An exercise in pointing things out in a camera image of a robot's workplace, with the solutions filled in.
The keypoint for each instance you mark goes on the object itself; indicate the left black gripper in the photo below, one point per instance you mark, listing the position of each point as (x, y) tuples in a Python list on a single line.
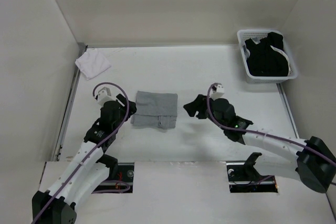
[(123, 102)]

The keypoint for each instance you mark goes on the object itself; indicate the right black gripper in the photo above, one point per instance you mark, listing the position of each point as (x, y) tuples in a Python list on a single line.
[(198, 104)]

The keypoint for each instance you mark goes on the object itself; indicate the grey tank top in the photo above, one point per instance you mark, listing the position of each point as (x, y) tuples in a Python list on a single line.
[(155, 110)]

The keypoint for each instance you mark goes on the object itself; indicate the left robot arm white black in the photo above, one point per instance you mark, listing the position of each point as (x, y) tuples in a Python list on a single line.
[(89, 167)]

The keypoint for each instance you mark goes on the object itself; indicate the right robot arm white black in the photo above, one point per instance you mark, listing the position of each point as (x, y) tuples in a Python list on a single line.
[(308, 161)]

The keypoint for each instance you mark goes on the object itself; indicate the folded white tank top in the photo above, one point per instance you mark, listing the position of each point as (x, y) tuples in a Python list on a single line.
[(92, 63)]

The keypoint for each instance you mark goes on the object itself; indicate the black tank top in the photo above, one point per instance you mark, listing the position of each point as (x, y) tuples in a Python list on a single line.
[(267, 57)]

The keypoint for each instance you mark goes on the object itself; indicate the white plastic basket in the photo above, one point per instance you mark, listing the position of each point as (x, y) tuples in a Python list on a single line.
[(259, 34)]

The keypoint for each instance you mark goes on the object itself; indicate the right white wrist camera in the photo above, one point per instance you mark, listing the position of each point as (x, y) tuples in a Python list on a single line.
[(217, 91)]

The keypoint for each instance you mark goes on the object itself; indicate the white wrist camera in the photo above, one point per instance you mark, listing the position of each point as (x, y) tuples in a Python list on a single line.
[(104, 95), (217, 91)]

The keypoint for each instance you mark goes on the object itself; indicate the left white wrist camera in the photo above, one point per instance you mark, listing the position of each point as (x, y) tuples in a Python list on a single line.
[(104, 95)]

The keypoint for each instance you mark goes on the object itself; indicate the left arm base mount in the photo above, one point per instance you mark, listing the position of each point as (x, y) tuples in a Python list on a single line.
[(120, 181)]

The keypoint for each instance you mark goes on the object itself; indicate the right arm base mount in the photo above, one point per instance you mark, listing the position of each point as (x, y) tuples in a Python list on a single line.
[(243, 177)]

